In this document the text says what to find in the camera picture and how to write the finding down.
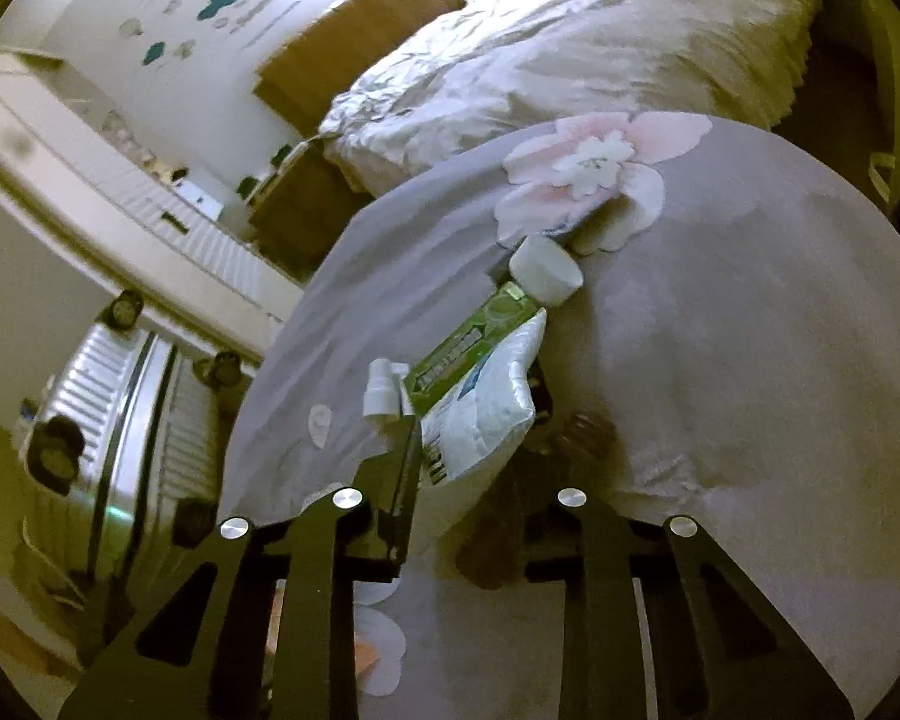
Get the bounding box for green doublemint gum pack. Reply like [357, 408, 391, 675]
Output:
[404, 281, 543, 416]

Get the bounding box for silver ribbed suitcase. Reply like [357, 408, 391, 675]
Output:
[20, 289, 245, 610]

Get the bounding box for grey floral table cloth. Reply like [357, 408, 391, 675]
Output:
[221, 121, 900, 715]

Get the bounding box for white printed plastic bag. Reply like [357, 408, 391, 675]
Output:
[416, 305, 550, 538]

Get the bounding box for white bottle cap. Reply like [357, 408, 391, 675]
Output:
[507, 236, 583, 307]

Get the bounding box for wooden bedside table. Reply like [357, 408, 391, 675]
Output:
[250, 142, 372, 281]

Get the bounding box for white wardrobe door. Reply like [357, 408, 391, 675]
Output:
[0, 50, 302, 364]

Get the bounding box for brown padded headboard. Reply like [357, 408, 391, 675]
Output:
[255, 0, 464, 138]

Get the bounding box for bed with white duvet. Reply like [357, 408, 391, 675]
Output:
[318, 0, 821, 197]

